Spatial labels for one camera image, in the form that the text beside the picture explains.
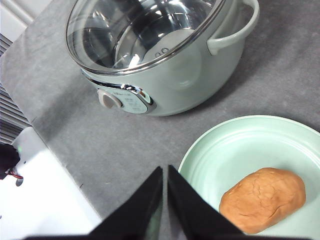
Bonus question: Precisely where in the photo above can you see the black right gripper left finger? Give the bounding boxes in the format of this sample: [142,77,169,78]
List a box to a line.
[25,166,163,240]

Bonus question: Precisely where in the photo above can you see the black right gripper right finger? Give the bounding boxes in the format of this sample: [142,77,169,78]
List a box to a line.
[168,165,320,240]

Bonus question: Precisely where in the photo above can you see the green plate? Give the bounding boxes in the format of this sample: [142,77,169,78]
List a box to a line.
[178,115,320,238]

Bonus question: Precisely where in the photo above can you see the brown potato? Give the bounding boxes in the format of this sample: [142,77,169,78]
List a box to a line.
[219,168,306,234]

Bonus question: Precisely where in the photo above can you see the glass steamer lid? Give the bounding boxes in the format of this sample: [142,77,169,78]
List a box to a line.
[66,0,227,75]

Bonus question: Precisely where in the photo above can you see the green electric steamer pot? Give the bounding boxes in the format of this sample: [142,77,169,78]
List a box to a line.
[66,0,260,117]

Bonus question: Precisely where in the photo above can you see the white table edge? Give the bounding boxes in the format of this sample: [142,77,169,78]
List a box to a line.
[0,127,102,237]

